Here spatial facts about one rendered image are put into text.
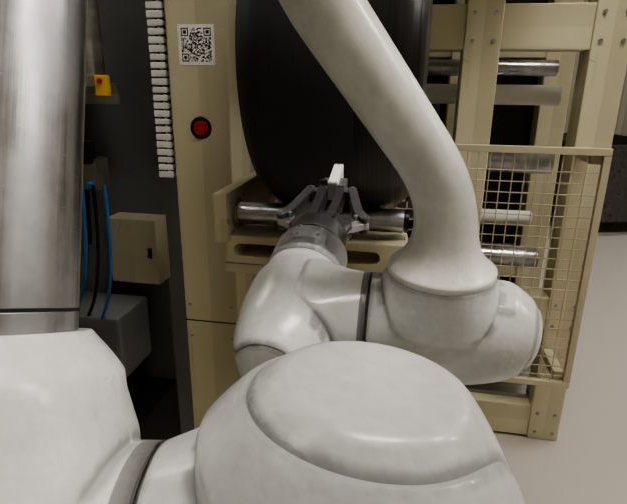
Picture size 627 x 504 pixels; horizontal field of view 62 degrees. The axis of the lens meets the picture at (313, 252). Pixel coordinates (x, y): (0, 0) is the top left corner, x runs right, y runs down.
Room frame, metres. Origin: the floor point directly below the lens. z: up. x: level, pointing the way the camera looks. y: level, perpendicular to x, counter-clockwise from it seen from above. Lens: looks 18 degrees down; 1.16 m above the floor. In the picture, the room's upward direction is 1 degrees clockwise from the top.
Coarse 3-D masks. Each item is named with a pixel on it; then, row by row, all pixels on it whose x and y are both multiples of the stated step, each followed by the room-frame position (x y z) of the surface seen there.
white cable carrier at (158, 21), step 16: (160, 0) 1.15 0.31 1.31; (160, 16) 1.13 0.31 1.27; (160, 32) 1.13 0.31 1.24; (160, 48) 1.13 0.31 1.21; (160, 64) 1.13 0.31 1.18; (160, 80) 1.13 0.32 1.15; (160, 96) 1.13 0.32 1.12; (160, 112) 1.13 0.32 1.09; (160, 128) 1.13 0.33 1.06; (160, 144) 1.13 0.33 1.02; (160, 160) 1.13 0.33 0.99; (160, 176) 1.13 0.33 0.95
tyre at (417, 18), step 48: (240, 0) 0.91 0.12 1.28; (384, 0) 0.84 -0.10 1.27; (432, 0) 0.92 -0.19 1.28; (240, 48) 0.90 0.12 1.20; (288, 48) 0.85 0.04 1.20; (240, 96) 0.91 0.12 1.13; (288, 96) 0.86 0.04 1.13; (336, 96) 0.84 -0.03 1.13; (288, 144) 0.89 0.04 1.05; (336, 144) 0.87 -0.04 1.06; (288, 192) 0.97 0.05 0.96; (384, 192) 0.93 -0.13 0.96
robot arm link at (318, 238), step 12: (300, 228) 0.59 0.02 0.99; (312, 228) 0.59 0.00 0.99; (324, 228) 0.59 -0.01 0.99; (288, 240) 0.57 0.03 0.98; (300, 240) 0.56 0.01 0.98; (312, 240) 0.56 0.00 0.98; (324, 240) 0.57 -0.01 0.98; (336, 240) 0.58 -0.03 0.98; (276, 252) 0.56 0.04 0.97; (324, 252) 0.55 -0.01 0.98; (336, 252) 0.57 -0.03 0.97
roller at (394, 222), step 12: (240, 204) 1.02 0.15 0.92; (252, 204) 1.02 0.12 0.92; (264, 204) 1.02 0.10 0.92; (276, 204) 1.01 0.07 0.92; (288, 204) 1.01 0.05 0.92; (240, 216) 1.01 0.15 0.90; (252, 216) 1.01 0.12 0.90; (264, 216) 1.00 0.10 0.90; (276, 216) 1.00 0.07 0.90; (348, 216) 0.97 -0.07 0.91; (372, 216) 0.97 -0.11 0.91; (384, 216) 0.96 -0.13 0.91; (396, 216) 0.96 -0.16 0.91; (408, 216) 0.96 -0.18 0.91; (372, 228) 0.97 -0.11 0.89; (384, 228) 0.96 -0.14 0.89; (396, 228) 0.96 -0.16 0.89; (408, 228) 0.96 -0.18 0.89
